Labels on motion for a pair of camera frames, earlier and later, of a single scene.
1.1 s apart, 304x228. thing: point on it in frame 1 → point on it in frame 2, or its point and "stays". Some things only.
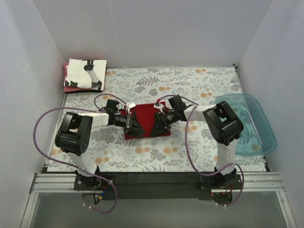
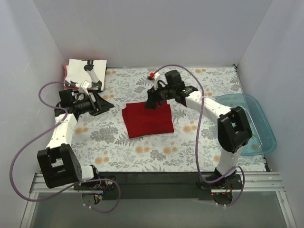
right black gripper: x=162 y=120 → x=154 y=95
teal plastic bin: x=257 y=137 stays
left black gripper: x=128 y=121 → x=95 y=103
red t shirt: x=146 y=115 stays
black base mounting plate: x=157 y=185 stays
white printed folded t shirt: x=86 y=73 stays
